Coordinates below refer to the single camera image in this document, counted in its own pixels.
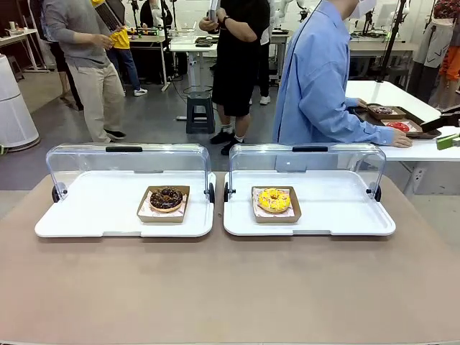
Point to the person's left forearm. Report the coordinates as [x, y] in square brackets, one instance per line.
[352, 101]

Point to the pale background table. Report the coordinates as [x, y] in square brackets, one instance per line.
[18, 34]

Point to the white side table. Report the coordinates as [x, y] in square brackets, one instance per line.
[395, 97]

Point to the white background desk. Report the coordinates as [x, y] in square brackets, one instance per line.
[187, 45]

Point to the bystander in beige trousers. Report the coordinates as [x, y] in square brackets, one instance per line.
[82, 36]

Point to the clear dome lid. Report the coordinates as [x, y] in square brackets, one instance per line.
[309, 161]
[125, 160]

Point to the black camera stand pole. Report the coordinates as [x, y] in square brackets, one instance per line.
[390, 43]

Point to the white display tray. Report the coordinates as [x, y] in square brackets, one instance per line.
[341, 215]
[90, 215]

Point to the white printed paper liner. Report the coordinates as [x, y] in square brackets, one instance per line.
[181, 212]
[386, 123]
[260, 214]

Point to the bystander in black outfit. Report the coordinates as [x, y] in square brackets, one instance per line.
[237, 54]

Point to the yellow sprinkled donut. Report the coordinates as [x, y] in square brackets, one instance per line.
[266, 203]
[276, 219]

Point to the black serving tray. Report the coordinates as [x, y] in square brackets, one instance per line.
[372, 121]

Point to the red glazed donut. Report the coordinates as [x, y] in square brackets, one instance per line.
[399, 125]
[417, 127]

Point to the dark donut with colourful sprinkles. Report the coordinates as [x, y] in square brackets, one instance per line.
[381, 110]

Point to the person's left hand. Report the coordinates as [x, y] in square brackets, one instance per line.
[362, 105]

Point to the white air purifier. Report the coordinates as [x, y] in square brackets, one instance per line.
[14, 108]

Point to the dark sprinkled donut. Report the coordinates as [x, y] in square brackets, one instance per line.
[388, 116]

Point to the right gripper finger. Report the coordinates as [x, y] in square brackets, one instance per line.
[445, 120]
[449, 141]

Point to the grey background workbench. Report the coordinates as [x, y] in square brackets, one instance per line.
[366, 46]

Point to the grey handheld tablet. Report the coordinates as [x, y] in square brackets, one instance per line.
[213, 10]

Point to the dark keyboard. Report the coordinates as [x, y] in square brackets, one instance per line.
[108, 16]

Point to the person's right hand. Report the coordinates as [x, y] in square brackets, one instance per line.
[401, 140]

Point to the white face mask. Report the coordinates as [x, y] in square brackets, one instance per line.
[363, 7]

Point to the person in blue shirt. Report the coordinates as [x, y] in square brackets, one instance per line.
[316, 72]

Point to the chocolate donut with nuts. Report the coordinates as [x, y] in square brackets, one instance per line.
[158, 203]

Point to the bystander in dark trousers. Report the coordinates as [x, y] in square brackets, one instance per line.
[265, 72]

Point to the bystander in yellow shirt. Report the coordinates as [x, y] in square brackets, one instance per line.
[120, 39]

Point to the dark plastic stool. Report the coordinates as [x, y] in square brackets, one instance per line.
[199, 108]

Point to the person's right forearm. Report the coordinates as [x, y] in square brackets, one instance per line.
[370, 133]

